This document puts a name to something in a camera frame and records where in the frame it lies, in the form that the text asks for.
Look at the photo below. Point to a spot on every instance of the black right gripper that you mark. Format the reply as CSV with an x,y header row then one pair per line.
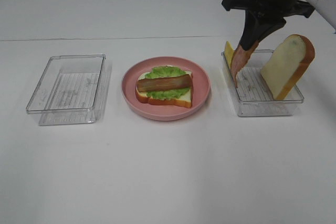
x,y
257,29

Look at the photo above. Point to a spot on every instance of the pink bacon strip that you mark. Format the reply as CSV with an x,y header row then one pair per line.
x,y
240,59

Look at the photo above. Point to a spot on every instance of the yellow cheese slice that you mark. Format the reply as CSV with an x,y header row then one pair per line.
x,y
228,53

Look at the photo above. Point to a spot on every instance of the brown bacon strip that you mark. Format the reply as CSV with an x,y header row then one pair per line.
x,y
164,83

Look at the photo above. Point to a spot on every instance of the bread slice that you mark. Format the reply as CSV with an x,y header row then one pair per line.
x,y
287,64
145,99

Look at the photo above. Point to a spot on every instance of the green lettuce leaf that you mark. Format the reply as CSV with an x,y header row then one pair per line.
x,y
167,71

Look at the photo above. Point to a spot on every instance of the right clear plastic tray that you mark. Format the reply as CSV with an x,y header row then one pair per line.
x,y
251,96

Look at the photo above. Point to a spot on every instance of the clear plastic tray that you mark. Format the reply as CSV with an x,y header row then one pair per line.
x,y
251,96
70,91

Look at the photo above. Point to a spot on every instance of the pink round plate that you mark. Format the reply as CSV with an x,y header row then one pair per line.
x,y
201,89

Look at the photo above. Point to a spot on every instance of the left clear plastic tray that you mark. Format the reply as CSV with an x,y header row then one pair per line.
x,y
70,91

